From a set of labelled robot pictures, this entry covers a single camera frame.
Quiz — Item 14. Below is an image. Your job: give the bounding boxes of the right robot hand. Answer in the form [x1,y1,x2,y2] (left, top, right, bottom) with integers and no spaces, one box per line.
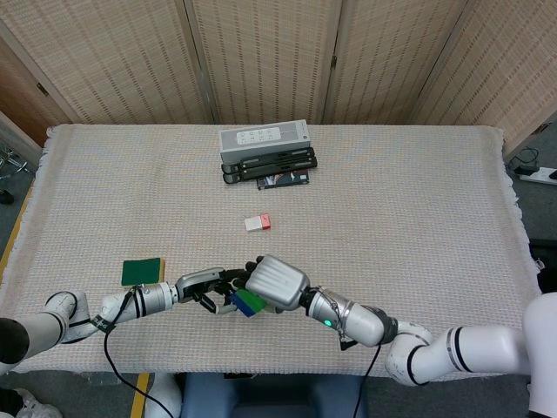
[243,254,311,314]

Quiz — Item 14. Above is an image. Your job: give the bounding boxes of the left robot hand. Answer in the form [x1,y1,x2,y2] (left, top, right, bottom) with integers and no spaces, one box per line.
[173,266,253,314]

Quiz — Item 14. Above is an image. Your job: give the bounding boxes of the green toy brick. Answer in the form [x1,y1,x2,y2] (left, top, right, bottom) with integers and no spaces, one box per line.
[237,289,266,314]

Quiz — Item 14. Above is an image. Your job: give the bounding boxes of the blue toy brick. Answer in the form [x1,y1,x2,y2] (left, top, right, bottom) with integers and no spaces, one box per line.
[229,293,256,318]

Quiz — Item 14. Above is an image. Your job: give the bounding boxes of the white robot base shell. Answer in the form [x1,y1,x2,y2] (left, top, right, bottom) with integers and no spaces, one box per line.
[144,373,184,418]

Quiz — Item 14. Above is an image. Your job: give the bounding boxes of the white and red eraser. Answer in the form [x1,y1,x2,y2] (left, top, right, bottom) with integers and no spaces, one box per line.
[244,212,272,233]

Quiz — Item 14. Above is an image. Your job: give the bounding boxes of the green and yellow sponge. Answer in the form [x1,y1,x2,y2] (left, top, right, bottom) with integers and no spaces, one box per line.
[120,257,167,288]

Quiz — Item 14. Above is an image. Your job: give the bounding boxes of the dark printed flat packet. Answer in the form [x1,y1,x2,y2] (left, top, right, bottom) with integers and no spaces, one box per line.
[256,172,311,192]

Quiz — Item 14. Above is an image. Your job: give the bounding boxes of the black folded stand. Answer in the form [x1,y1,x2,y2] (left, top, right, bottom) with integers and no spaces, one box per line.
[220,146,318,175]
[222,159,319,185]

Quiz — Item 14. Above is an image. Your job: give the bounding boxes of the beige woven tablecloth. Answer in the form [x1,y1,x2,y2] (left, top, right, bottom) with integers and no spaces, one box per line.
[0,124,557,376]

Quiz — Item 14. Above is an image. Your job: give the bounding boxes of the blue padded seat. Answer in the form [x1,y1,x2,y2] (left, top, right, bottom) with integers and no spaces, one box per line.
[180,373,369,418]

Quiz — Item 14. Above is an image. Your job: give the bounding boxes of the long grey and white box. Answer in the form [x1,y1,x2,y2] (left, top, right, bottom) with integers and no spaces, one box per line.
[218,120,311,165]

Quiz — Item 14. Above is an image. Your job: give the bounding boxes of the white and black shoe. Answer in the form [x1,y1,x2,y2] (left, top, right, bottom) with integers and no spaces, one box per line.
[0,386,63,418]

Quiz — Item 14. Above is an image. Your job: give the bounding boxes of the chrome chair legs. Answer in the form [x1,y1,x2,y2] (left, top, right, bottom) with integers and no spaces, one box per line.
[0,147,30,205]

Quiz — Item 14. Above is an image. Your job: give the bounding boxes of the woven folding screen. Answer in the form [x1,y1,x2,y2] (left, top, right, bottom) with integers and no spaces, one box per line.
[0,0,557,152]

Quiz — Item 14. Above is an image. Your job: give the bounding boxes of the white power strip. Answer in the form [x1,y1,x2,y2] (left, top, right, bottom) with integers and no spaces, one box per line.
[520,166,557,186]

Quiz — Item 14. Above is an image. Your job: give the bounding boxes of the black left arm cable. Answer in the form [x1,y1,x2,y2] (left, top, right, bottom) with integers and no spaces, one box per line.
[102,287,178,418]

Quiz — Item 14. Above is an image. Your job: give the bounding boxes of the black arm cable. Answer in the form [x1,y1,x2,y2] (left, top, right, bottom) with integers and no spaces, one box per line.
[337,321,384,418]
[102,287,178,418]

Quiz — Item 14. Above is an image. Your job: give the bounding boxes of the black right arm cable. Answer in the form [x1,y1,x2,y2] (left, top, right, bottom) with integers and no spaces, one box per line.
[337,321,384,418]

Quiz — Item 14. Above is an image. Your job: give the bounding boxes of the black power adapter with cable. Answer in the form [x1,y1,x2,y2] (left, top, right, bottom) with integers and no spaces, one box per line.
[508,147,541,173]

